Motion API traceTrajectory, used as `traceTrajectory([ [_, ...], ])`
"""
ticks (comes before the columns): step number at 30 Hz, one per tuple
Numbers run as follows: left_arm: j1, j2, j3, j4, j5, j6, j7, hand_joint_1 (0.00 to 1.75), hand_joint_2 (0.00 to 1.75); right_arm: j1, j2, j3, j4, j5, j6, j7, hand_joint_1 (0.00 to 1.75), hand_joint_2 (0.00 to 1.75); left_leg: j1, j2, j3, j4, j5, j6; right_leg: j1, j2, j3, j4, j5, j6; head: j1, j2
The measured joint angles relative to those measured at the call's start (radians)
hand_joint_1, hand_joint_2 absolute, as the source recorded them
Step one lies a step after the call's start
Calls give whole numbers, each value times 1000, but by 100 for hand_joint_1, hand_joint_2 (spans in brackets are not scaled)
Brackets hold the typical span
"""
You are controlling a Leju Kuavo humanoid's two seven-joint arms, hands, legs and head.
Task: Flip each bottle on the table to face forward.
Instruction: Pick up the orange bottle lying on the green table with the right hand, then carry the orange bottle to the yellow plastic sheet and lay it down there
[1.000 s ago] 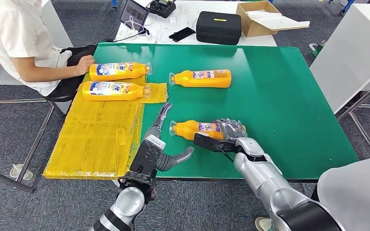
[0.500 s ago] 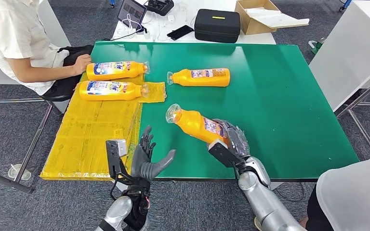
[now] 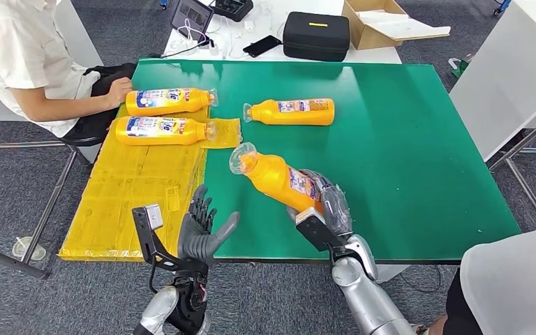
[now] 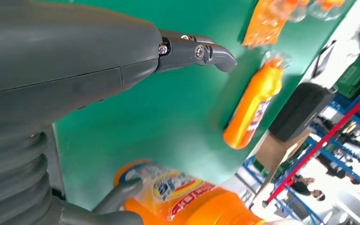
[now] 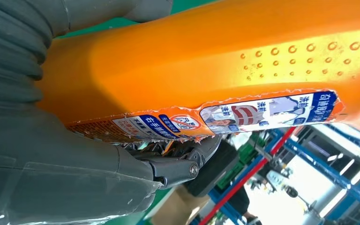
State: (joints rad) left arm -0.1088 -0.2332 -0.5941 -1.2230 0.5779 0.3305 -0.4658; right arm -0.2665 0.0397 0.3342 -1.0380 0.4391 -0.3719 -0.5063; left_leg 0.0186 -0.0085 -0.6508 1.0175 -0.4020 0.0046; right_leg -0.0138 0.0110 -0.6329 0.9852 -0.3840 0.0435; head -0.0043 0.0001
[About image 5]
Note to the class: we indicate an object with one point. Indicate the green plastic crate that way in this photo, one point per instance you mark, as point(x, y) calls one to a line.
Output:
point(234, 175)
point(246, 149)

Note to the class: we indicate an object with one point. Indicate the cardboard box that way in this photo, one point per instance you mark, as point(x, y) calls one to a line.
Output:
point(180, 208)

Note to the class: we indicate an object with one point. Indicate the person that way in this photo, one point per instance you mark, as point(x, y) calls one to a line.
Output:
point(239, 200)

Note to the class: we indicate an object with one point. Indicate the blue rack with red beam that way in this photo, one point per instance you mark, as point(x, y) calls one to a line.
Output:
point(250, 173)

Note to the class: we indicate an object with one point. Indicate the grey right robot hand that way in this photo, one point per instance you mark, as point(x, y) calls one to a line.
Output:
point(59, 174)

